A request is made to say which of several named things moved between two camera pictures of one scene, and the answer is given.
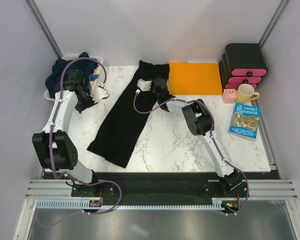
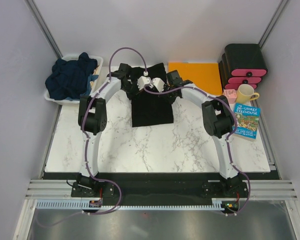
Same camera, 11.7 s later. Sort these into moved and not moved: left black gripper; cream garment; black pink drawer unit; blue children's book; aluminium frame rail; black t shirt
Moved: black t shirt; left black gripper
Not moved: aluminium frame rail; black pink drawer unit; blue children's book; cream garment
